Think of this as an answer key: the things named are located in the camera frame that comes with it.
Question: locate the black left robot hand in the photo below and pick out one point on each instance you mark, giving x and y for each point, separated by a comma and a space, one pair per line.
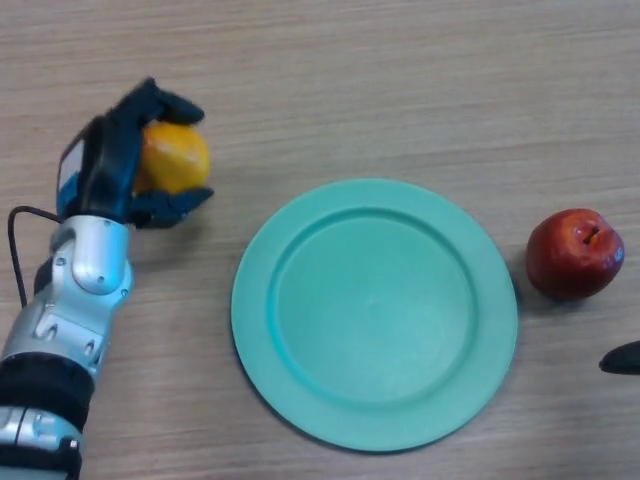
107, 165

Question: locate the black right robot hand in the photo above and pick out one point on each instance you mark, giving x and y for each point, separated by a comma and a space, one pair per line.
622, 359

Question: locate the yellow pear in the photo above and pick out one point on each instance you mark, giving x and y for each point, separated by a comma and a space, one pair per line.
177, 157

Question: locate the green round plate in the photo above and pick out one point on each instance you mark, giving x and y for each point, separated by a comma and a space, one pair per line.
375, 320

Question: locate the red apple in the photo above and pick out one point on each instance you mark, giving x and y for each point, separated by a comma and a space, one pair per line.
570, 260

